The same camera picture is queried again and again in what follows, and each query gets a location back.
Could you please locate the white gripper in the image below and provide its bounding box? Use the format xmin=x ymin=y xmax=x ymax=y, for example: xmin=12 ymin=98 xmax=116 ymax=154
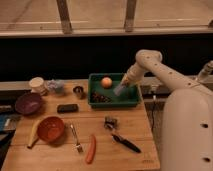
xmin=121 ymin=64 xmax=145 ymax=87

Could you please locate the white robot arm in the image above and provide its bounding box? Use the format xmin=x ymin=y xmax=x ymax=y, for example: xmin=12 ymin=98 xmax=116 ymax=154
xmin=121 ymin=50 xmax=213 ymax=171

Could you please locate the green plastic tray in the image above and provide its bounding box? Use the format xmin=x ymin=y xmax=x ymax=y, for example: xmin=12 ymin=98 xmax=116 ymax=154
xmin=87 ymin=73 xmax=143 ymax=110

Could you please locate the orange peach fruit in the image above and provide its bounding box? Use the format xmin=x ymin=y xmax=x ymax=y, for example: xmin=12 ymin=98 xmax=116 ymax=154
xmin=101 ymin=77 xmax=112 ymax=89

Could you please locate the dark grape bunch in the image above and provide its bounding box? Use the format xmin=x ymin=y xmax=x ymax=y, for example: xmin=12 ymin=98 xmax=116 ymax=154
xmin=92 ymin=92 xmax=111 ymax=103

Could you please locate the crumpled metal foil object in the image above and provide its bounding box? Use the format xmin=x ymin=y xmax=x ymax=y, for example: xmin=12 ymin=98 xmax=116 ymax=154
xmin=104 ymin=116 xmax=118 ymax=130

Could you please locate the small metal cup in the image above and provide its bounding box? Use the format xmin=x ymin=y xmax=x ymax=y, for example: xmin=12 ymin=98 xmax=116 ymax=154
xmin=73 ymin=86 xmax=84 ymax=99

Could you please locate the orange carrot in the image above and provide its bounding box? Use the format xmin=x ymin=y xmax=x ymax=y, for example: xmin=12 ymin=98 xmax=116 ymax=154
xmin=85 ymin=135 xmax=96 ymax=164

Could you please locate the black rectangular block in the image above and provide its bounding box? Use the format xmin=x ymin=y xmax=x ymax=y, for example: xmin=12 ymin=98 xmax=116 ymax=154
xmin=57 ymin=104 xmax=78 ymax=113

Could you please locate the metal fork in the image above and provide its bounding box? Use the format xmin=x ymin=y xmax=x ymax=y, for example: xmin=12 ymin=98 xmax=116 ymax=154
xmin=70 ymin=124 xmax=83 ymax=153

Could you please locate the white paper cup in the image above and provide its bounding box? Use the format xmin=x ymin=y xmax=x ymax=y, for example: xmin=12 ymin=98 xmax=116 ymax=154
xmin=29 ymin=77 xmax=47 ymax=95

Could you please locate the orange bowl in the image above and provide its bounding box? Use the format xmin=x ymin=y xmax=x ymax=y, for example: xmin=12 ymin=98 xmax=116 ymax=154
xmin=37 ymin=116 xmax=65 ymax=143

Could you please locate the purple bowl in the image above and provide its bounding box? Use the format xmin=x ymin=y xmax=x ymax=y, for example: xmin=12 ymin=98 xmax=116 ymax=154
xmin=15 ymin=92 xmax=43 ymax=115

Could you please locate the yellow banana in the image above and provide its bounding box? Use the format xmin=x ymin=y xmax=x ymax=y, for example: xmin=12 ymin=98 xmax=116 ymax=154
xmin=27 ymin=120 xmax=40 ymax=149

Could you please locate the blue box at left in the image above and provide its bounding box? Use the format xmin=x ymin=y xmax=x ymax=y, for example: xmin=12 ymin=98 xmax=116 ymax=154
xmin=0 ymin=114 xmax=20 ymax=132

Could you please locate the black handled peeler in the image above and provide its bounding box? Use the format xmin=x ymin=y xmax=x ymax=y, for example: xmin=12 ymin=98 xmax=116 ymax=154
xmin=111 ymin=134 xmax=141 ymax=153

